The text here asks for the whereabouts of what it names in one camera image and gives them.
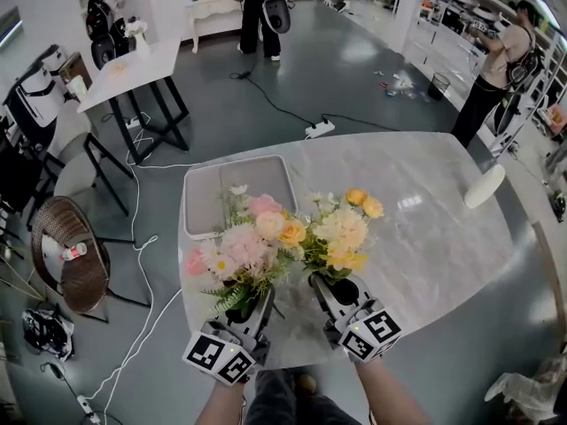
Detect person's grey trousers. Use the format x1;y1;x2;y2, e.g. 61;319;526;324
243;367;363;425

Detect brown cardboard box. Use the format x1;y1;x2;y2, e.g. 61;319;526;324
58;51;94;84

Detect black and white backpack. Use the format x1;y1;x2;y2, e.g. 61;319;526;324
21;306;76;363

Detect white metal shelving rack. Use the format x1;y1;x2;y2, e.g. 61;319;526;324
416;0;567;158

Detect black floor cable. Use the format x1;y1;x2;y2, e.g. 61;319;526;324
229;53;400;132
40;360;123;425

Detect person's tan shoe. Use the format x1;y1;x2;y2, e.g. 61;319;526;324
294;371;318;394

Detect pink upholstered chair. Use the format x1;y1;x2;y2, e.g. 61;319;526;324
538;104;567;139

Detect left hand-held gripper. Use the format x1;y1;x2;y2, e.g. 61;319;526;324
182;286;276;387

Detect person's left forearm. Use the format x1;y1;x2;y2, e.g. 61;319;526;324
194;376;250;425

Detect black wire wastebasket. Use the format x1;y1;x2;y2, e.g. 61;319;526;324
426;72;452;102

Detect yellow flower bouquet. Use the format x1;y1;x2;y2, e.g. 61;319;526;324
300;188;385;285

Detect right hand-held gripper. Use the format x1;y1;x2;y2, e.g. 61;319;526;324
308;273;403;363

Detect scattered floor litter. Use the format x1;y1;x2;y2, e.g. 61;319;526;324
373;69;429;101

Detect brown wicker chair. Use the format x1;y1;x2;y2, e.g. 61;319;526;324
29;195;152;323

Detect black office chair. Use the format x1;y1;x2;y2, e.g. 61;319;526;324
0;121;48;229

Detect white table black legs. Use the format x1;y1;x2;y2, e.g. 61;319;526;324
75;36;191;166

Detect plastic bottle red label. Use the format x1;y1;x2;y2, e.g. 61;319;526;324
58;242;89;263

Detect white rectangular tray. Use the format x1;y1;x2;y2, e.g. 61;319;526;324
182;153;299;241

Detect person's right forearm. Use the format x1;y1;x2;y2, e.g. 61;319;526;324
353;355;431;425

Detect white cup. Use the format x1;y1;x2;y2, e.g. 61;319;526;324
66;73;90;104

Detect white floor cable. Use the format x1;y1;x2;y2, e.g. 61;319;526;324
83;124;196;425

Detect grey marble table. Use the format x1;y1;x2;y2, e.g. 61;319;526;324
176;130;518;371

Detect white dressing table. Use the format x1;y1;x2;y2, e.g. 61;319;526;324
184;0;250;55

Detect pink flower bouquet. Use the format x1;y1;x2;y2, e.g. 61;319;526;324
183;183;307;319

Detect white and black machine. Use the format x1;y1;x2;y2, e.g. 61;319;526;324
2;43;74;152

